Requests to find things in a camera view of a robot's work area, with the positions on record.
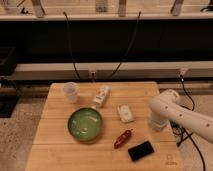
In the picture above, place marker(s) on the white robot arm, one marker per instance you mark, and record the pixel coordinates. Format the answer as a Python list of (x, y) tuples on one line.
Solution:
[(165, 107)]

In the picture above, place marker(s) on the green bowl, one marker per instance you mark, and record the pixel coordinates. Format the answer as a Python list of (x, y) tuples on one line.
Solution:
[(85, 124)]

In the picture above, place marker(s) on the wall power outlet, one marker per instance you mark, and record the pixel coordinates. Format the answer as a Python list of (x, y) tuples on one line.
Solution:
[(92, 74)]

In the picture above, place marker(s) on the black rectangular eraser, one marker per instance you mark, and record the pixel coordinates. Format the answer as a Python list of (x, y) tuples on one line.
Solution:
[(139, 151)]

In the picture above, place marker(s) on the clear plastic cup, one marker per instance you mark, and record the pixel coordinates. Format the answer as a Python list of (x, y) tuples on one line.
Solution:
[(70, 90)]

